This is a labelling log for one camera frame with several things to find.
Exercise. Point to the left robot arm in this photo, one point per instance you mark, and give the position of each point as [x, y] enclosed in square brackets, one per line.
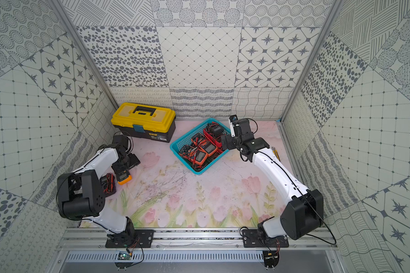
[81, 196]

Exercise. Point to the yellow utility knife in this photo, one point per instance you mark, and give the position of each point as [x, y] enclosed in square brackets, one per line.
[275, 153]

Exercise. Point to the teal plastic basket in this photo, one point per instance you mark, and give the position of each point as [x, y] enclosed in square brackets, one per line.
[186, 139]

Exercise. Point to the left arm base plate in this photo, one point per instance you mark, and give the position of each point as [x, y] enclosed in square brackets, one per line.
[141, 238]

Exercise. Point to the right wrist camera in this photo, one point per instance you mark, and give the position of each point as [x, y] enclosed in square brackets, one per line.
[234, 126]

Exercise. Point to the small yellow multimeter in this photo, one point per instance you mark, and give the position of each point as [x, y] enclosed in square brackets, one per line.
[123, 177]

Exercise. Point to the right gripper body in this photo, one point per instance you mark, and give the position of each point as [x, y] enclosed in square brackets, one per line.
[232, 142]

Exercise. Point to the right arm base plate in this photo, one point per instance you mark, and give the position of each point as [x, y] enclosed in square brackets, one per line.
[252, 238]

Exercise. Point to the small black multimeter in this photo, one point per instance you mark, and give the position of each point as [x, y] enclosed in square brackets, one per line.
[215, 129]

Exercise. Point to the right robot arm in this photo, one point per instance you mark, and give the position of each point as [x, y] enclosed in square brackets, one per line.
[303, 212]

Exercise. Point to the orange multimeter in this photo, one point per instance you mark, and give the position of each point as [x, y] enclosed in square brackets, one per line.
[197, 158]
[208, 147]

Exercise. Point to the white cable duct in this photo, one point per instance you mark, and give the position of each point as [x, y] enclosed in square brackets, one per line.
[166, 256]

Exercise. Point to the yellow black toolbox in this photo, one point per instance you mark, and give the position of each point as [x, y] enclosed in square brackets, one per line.
[144, 121]

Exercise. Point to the aluminium rail frame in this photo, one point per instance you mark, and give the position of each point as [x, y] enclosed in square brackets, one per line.
[227, 238]

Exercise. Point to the red multimeter with grey screen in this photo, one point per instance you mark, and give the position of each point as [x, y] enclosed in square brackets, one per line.
[215, 139]

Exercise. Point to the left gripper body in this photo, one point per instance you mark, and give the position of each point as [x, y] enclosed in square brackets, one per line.
[122, 169]

